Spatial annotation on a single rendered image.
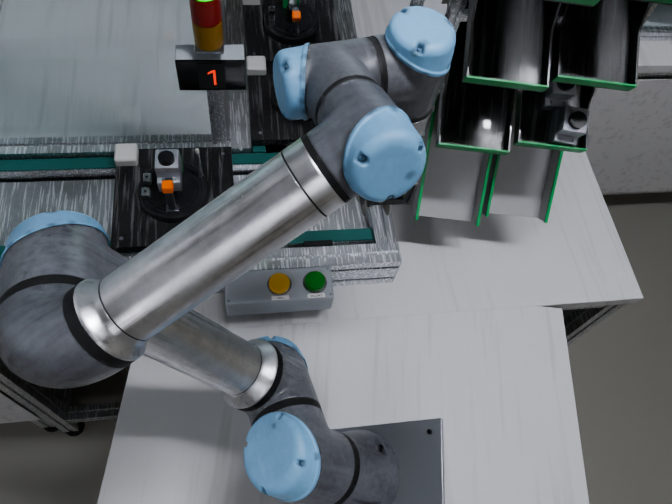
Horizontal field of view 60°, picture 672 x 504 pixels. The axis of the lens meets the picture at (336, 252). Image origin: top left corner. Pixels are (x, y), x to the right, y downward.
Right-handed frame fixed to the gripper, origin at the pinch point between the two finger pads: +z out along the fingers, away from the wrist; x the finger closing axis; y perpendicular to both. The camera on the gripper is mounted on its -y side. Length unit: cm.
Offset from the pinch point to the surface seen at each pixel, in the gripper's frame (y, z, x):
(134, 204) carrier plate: -18, 26, -41
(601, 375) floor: 2, 123, 109
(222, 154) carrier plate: -29.6, 26.1, -23.5
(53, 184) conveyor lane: -27, 32, -59
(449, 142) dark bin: -13.7, 3.9, 17.7
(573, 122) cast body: -11.6, -3.3, 37.6
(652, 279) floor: -35, 123, 145
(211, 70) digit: -29.1, 1.4, -24.0
